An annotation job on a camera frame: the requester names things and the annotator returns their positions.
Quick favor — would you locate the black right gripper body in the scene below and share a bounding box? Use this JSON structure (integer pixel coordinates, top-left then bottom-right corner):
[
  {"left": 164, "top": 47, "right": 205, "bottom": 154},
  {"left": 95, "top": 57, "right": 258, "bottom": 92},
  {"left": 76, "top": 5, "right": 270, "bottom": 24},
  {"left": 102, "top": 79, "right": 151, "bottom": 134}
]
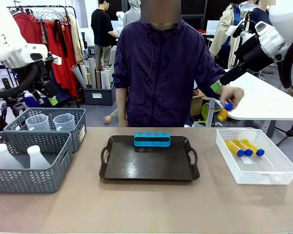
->
[{"left": 234, "top": 35, "right": 268, "bottom": 73}]

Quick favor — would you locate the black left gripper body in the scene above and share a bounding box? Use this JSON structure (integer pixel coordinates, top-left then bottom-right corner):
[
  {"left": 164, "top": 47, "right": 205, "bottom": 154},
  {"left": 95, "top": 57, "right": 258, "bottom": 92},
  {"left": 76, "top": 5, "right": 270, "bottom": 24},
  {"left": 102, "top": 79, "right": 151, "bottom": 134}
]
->
[{"left": 33, "top": 58, "right": 59, "bottom": 98}]

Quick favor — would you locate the clear plastic measuring beaker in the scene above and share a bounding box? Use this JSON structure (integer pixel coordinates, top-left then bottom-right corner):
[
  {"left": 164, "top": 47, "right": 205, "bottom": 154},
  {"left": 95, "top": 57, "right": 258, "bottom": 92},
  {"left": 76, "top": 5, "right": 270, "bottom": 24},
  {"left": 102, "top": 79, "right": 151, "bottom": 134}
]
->
[
  {"left": 25, "top": 114, "right": 51, "bottom": 132},
  {"left": 53, "top": 113, "right": 76, "bottom": 132}
]

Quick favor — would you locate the yellow tube blue cap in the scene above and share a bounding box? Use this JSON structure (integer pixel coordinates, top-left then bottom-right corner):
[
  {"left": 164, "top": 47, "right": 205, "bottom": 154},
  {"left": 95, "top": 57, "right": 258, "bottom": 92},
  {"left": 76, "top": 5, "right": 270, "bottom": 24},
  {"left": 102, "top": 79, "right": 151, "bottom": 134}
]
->
[
  {"left": 232, "top": 139, "right": 254, "bottom": 157},
  {"left": 224, "top": 139, "right": 246, "bottom": 157},
  {"left": 241, "top": 138, "right": 266, "bottom": 157},
  {"left": 217, "top": 101, "right": 234, "bottom": 121}
]

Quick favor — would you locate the white plastic conical flask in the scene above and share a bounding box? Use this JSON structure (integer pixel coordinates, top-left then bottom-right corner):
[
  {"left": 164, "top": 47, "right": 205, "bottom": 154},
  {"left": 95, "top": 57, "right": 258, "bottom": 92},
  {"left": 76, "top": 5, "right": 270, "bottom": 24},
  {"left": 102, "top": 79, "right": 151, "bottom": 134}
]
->
[
  {"left": 0, "top": 143, "right": 24, "bottom": 170},
  {"left": 26, "top": 145, "right": 52, "bottom": 170}
]

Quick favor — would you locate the person right forearm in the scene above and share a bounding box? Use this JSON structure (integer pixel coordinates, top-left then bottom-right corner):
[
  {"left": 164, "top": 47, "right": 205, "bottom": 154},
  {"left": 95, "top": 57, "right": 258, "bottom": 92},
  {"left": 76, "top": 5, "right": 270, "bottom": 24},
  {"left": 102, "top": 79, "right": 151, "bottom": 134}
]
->
[{"left": 115, "top": 87, "right": 130, "bottom": 120}]

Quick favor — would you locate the person left hand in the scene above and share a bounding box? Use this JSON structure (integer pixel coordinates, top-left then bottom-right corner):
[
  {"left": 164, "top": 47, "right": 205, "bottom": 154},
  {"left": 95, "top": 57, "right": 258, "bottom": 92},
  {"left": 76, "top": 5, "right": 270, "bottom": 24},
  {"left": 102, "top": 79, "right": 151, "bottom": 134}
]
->
[{"left": 219, "top": 85, "right": 245, "bottom": 110}]

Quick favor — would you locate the blue storage box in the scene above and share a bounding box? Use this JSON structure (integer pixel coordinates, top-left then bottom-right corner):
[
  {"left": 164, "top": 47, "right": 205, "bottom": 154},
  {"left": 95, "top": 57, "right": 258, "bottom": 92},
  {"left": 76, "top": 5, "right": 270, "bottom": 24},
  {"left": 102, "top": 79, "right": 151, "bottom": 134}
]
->
[{"left": 23, "top": 91, "right": 42, "bottom": 108}]

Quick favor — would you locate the long red hanging dress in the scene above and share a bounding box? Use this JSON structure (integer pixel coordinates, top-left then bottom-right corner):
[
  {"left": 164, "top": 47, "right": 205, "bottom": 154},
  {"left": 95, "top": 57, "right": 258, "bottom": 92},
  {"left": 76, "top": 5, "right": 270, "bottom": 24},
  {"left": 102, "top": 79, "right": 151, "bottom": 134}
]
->
[{"left": 42, "top": 20, "right": 79, "bottom": 98}]

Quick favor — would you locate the light grey paper roll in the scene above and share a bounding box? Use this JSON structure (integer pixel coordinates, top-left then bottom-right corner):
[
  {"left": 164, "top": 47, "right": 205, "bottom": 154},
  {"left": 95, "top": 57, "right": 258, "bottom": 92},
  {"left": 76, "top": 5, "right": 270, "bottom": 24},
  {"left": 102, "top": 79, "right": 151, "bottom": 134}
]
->
[{"left": 70, "top": 64, "right": 88, "bottom": 89}]

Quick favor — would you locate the beige coat mannequin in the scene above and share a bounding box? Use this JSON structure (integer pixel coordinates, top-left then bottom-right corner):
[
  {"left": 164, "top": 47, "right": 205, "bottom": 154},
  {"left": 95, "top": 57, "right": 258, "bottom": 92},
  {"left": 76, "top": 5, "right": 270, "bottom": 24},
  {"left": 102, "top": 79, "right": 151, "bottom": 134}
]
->
[{"left": 208, "top": 2, "right": 240, "bottom": 70}]

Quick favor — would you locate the white background table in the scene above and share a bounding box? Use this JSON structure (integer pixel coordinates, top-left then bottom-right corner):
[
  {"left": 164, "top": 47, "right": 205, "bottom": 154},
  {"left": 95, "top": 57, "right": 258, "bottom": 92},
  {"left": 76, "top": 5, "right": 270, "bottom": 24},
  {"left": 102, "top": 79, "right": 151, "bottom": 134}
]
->
[{"left": 206, "top": 69, "right": 293, "bottom": 138}]

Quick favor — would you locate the figure in blue shirt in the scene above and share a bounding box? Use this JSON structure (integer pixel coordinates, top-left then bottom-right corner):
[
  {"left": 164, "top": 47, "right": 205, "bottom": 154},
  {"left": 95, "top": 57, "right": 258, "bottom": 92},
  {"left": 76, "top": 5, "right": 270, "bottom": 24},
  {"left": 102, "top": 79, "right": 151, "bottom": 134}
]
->
[{"left": 248, "top": 0, "right": 272, "bottom": 28}]

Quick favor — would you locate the grey basket holding beakers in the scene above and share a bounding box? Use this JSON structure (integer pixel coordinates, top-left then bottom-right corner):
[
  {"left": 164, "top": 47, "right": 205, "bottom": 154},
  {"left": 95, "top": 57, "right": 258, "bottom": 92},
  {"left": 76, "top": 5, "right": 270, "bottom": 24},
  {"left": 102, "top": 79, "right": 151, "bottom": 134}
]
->
[{"left": 3, "top": 107, "right": 87, "bottom": 154}]

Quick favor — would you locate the green chair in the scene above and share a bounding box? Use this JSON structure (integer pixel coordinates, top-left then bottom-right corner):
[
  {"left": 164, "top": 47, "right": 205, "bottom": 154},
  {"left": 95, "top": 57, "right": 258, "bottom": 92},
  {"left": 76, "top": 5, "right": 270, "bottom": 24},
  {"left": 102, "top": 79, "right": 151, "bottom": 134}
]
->
[{"left": 201, "top": 103, "right": 222, "bottom": 123}]

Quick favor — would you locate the cardboard box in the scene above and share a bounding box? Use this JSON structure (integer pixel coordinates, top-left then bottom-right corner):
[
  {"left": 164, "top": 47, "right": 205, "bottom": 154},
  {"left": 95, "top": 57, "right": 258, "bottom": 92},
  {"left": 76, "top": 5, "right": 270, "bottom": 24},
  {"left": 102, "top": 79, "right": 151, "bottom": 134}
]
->
[{"left": 190, "top": 89, "right": 211, "bottom": 117}]

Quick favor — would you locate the grey storage bin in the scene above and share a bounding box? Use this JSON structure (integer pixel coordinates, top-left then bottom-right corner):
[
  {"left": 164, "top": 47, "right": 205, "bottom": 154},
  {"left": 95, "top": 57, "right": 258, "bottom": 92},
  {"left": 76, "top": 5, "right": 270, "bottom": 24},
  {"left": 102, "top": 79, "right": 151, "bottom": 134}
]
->
[{"left": 82, "top": 83, "right": 117, "bottom": 106}]

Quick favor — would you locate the tall grey paper roll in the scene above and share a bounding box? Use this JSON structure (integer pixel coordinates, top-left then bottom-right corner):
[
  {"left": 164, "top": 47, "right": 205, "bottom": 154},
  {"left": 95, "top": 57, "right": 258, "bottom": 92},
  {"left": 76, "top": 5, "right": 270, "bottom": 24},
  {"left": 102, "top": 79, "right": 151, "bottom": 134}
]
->
[{"left": 88, "top": 58, "right": 97, "bottom": 90}]

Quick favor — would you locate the beige hanging garment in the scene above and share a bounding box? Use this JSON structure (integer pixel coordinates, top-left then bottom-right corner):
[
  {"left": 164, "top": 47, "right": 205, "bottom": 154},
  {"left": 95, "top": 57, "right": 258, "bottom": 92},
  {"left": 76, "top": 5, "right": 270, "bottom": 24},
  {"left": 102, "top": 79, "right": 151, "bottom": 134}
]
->
[{"left": 67, "top": 16, "right": 85, "bottom": 65}]

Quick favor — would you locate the brown paper roll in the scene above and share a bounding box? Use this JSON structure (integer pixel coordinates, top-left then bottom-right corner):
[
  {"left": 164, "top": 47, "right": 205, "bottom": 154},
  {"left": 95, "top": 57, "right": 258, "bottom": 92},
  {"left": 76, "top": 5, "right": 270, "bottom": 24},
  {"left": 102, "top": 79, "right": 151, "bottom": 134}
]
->
[{"left": 95, "top": 69, "right": 102, "bottom": 90}]

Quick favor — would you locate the red hanging garment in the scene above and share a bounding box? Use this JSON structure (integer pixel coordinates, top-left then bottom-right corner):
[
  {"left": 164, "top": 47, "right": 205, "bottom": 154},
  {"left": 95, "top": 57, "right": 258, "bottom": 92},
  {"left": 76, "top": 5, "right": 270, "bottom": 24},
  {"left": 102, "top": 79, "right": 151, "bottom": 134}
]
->
[{"left": 13, "top": 12, "right": 44, "bottom": 51}]

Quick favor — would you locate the white paper roll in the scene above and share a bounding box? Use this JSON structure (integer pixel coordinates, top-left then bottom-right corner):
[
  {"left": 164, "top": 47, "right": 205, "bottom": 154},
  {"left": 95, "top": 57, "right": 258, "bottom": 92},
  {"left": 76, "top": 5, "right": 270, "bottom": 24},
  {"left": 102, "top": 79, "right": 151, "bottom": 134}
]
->
[
  {"left": 100, "top": 70, "right": 107, "bottom": 90},
  {"left": 104, "top": 69, "right": 111, "bottom": 90}
]

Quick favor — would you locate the black clothes rack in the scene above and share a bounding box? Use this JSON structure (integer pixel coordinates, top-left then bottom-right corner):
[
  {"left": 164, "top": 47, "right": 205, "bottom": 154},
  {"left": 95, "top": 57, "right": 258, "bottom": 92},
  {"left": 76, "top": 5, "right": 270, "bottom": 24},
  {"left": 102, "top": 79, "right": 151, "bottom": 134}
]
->
[{"left": 6, "top": 5, "right": 81, "bottom": 108}]

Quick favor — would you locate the person in purple jacket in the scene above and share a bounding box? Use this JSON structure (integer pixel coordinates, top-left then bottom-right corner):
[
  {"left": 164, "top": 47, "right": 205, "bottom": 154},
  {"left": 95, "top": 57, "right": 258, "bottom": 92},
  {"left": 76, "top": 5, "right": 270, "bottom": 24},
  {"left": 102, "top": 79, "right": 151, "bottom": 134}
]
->
[{"left": 111, "top": 19, "right": 227, "bottom": 128}]

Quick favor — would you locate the man in black t-shirt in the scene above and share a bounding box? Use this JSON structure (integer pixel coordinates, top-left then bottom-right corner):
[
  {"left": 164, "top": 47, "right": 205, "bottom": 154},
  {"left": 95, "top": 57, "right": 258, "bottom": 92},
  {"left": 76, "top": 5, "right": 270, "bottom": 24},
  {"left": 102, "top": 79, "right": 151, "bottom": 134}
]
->
[{"left": 90, "top": 0, "right": 120, "bottom": 72}]

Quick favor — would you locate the black light stand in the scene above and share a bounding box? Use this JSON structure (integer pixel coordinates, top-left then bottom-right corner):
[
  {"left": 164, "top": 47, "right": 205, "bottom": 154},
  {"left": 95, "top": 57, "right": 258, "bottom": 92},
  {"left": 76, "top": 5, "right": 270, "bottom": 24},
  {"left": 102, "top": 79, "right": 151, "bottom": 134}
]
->
[{"left": 275, "top": 80, "right": 293, "bottom": 147}]

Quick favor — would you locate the grey basket holding flasks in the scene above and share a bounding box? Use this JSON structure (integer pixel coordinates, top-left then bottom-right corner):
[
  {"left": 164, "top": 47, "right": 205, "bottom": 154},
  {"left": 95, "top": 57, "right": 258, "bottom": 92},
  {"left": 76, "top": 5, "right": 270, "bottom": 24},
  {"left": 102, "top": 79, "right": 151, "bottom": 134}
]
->
[{"left": 0, "top": 130, "right": 74, "bottom": 194}]

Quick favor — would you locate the white plastic basket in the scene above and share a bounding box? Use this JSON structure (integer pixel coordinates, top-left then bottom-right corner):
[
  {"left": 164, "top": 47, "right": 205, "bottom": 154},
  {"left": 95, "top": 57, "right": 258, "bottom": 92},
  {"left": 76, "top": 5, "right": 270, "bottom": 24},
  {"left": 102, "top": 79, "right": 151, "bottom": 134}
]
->
[{"left": 215, "top": 128, "right": 293, "bottom": 185}]

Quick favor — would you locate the blue test tube rack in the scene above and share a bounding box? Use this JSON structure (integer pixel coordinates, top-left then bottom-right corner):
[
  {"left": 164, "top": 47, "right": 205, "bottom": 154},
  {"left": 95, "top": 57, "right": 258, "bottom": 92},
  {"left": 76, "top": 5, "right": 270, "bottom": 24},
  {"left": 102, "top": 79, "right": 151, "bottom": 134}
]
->
[{"left": 133, "top": 132, "right": 171, "bottom": 148}]

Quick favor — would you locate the grey hoodie mannequin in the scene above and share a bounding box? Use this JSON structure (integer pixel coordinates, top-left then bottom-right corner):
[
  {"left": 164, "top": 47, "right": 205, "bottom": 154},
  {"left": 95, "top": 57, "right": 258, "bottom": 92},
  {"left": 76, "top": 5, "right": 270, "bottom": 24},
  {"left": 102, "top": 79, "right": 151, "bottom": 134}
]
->
[{"left": 123, "top": 0, "right": 142, "bottom": 28}]

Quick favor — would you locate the dark brown serving tray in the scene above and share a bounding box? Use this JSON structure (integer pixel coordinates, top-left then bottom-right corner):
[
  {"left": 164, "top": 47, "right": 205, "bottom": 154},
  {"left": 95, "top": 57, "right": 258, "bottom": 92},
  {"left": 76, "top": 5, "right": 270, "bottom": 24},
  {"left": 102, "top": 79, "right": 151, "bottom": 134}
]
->
[{"left": 99, "top": 135, "right": 200, "bottom": 182}]

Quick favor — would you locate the black camera tripod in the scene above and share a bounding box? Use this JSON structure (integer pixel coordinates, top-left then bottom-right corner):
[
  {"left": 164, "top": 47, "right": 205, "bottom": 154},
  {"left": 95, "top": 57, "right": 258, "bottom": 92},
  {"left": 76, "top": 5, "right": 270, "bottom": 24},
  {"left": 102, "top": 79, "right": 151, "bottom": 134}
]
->
[{"left": 0, "top": 77, "right": 27, "bottom": 129}]

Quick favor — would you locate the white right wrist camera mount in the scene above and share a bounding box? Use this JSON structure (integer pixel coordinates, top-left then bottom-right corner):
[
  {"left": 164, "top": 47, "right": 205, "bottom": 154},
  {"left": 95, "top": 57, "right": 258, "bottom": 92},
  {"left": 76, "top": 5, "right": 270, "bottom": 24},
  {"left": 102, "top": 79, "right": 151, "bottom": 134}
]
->
[{"left": 225, "top": 24, "right": 238, "bottom": 38}]

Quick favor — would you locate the black right arm hose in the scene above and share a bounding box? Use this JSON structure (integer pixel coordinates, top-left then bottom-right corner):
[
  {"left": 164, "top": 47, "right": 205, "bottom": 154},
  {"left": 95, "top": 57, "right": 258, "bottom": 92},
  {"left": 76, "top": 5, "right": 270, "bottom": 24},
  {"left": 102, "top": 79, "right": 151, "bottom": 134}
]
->
[{"left": 279, "top": 31, "right": 293, "bottom": 89}]

